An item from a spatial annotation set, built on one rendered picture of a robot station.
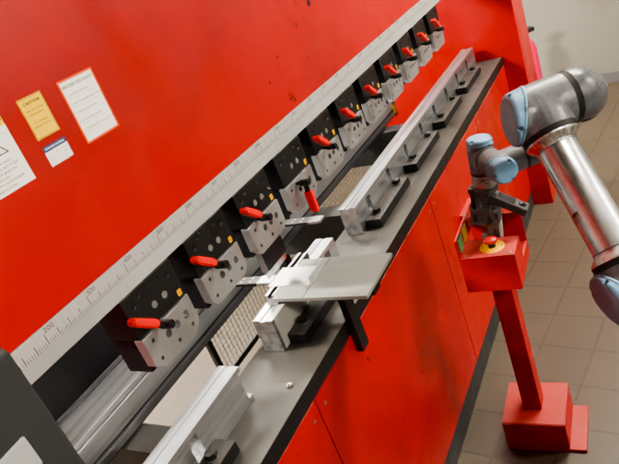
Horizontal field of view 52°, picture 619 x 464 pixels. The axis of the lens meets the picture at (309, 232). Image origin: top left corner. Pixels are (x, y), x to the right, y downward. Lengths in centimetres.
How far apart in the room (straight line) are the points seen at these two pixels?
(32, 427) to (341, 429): 125
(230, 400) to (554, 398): 127
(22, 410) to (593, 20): 514
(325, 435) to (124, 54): 94
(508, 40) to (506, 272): 179
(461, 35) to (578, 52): 207
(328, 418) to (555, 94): 88
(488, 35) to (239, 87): 212
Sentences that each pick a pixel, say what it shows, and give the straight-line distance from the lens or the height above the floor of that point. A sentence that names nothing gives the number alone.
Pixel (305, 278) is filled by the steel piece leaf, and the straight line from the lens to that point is 159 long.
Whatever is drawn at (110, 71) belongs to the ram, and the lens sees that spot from 124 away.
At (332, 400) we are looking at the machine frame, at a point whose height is 77.
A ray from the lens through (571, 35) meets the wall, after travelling 540.
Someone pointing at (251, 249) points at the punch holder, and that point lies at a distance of 149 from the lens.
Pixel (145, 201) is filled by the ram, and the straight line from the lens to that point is 124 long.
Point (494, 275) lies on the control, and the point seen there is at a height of 71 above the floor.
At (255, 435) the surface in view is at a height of 87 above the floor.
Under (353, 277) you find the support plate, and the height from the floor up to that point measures 100.
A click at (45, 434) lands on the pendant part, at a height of 154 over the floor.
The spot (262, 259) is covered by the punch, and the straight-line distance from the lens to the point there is 156.
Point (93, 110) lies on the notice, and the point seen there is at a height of 160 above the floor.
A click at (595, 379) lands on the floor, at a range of 258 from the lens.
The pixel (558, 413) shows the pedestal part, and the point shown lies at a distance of 230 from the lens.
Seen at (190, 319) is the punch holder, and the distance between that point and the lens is 130.
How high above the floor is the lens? 174
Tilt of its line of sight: 24 degrees down
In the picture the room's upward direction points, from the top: 22 degrees counter-clockwise
